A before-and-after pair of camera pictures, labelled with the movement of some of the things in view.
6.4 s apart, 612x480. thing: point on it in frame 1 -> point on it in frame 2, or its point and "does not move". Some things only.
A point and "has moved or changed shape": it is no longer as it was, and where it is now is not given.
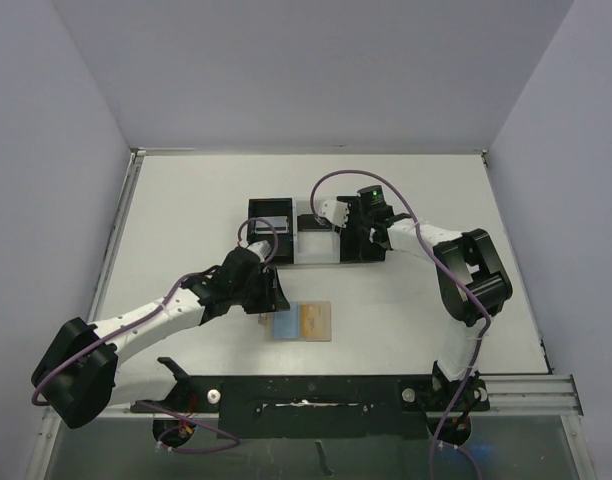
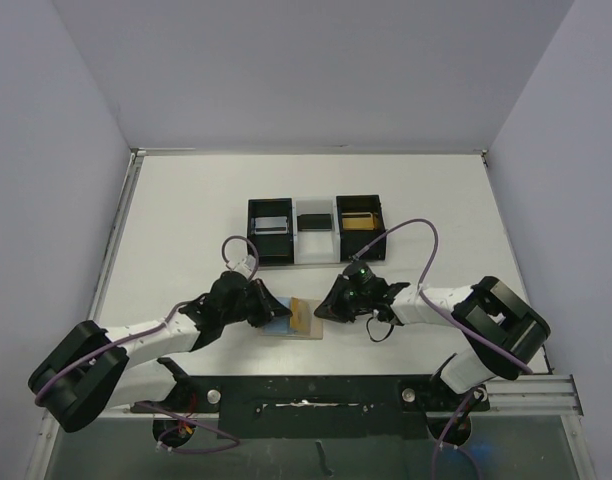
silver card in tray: (279, 223) does not move
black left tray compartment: (271, 220) does not move
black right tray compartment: (353, 245) does not move
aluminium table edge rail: (137, 156) does not move
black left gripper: (271, 298) -> (269, 307)
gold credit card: (314, 320) has moved or changed shape
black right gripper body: (353, 234) -> (337, 301)
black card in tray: (308, 221) does not move
